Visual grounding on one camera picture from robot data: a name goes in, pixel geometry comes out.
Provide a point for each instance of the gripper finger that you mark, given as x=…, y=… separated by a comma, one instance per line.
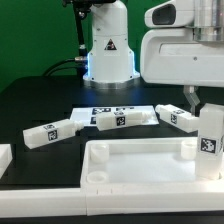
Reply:
x=191, y=96

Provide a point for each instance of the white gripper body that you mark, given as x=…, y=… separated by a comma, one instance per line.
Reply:
x=184, y=44

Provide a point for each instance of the white desk top tray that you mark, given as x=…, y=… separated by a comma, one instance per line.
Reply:
x=151, y=161

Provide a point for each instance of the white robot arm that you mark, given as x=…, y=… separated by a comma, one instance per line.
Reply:
x=111, y=62

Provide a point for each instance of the white marker sheet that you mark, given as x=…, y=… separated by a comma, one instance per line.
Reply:
x=87, y=115

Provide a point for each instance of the white left fence block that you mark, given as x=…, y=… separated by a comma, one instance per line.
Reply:
x=5, y=157

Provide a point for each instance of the white front fence rail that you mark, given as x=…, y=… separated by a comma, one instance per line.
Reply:
x=204, y=196

